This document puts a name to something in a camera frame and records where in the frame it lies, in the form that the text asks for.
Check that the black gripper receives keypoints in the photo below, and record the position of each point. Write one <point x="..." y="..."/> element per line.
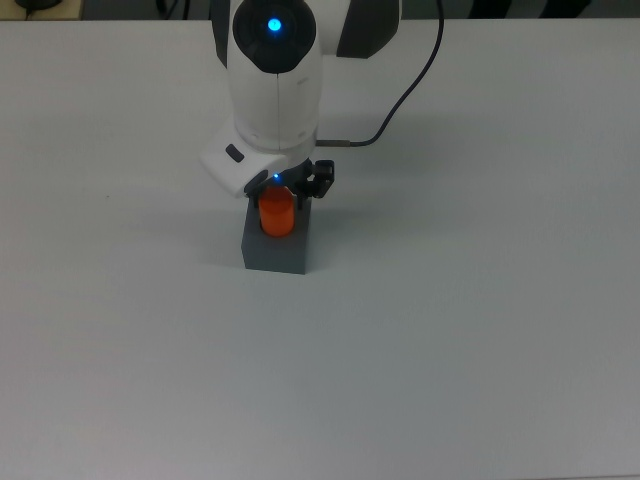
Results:
<point x="296" y="174"/>

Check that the orange cylinder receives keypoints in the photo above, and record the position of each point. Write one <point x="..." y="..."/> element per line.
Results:
<point x="276" y="212"/>

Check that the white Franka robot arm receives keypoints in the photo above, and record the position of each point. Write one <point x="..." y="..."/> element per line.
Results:
<point x="275" y="100"/>

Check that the grey block with round hole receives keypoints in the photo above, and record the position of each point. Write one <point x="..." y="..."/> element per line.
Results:
<point x="275" y="252"/>

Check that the dark background furniture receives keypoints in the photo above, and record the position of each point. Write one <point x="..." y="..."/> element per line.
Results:
<point x="530" y="7"/>

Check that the small black desk device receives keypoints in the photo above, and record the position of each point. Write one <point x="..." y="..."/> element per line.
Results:
<point x="37" y="4"/>

